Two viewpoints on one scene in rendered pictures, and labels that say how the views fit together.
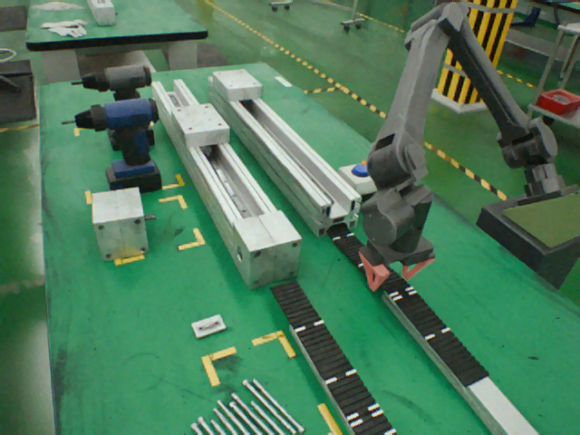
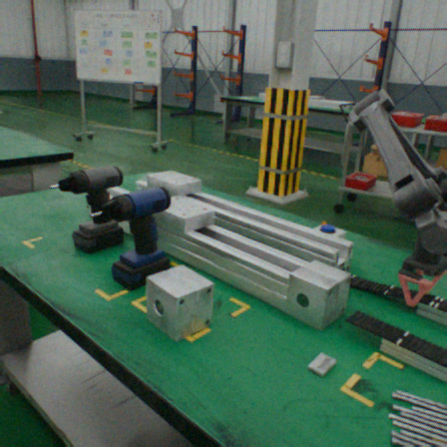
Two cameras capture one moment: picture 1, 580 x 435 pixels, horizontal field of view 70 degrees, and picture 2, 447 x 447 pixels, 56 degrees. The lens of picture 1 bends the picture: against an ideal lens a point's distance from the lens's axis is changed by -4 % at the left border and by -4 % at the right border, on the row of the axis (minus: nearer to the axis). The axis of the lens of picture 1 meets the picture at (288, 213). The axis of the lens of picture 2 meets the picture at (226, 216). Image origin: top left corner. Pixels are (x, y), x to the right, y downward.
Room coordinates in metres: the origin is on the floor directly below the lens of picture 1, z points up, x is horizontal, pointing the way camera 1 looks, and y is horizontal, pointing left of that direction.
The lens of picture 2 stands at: (-0.07, 0.50, 1.27)
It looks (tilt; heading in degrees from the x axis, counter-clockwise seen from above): 19 degrees down; 340
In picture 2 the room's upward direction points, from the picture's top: 3 degrees clockwise
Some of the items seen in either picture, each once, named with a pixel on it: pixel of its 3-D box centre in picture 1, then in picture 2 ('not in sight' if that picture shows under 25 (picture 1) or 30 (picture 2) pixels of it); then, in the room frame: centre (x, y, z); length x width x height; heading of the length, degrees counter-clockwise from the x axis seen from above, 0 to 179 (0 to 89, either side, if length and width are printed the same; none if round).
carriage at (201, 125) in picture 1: (199, 129); (180, 218); (1.01, 0.25, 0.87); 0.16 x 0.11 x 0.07; 28
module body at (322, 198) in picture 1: (266, 136); (225, 220); (1.10, 0.08, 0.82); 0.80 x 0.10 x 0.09; 28
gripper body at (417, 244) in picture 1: (403, 234); (428, 251); (0.58, -0.20, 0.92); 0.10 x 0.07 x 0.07; 118
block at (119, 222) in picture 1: (127, 222); (184, 299); (0.66, 0.32, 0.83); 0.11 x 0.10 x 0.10; 114
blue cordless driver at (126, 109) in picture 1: (116, 149); (131, 239); (0.84, 0.40, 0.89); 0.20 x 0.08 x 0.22; 120
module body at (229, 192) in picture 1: (200, 146); (180, 233); (1.01, 0.25, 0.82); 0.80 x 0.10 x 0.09; 28
